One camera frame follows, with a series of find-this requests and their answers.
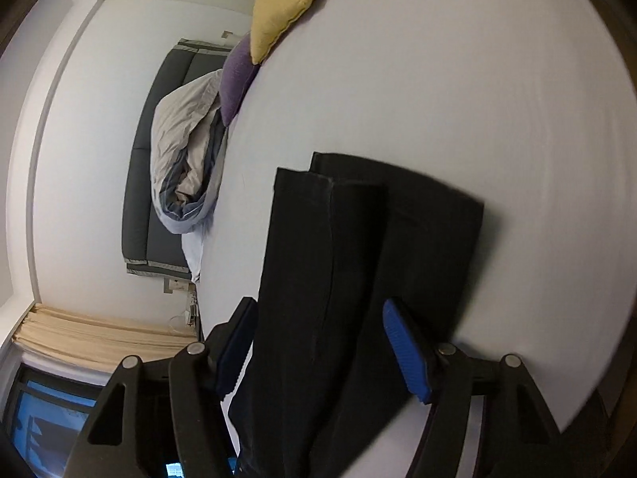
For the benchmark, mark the large window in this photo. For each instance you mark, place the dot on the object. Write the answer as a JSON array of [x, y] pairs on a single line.
[[64, 428]]

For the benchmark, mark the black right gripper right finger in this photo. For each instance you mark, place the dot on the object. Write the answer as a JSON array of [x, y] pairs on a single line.
[[518, 436]]

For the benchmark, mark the beige curtain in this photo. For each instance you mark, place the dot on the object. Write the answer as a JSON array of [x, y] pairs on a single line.
[[96, 342]]

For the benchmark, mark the black pants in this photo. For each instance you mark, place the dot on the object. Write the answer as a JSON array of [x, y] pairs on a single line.
[[346, 236]]

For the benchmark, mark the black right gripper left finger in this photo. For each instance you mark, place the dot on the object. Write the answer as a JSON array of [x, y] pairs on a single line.
[[200, 376]]

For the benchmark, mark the white crumpled duvet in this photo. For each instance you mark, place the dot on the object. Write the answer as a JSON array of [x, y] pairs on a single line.
[[188, 147]]

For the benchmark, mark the white bed sheet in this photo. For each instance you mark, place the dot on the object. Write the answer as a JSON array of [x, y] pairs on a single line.
[[525, 104]]

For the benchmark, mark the purple pillow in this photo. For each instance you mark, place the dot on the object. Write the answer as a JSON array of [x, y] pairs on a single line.
[[238, 75]]

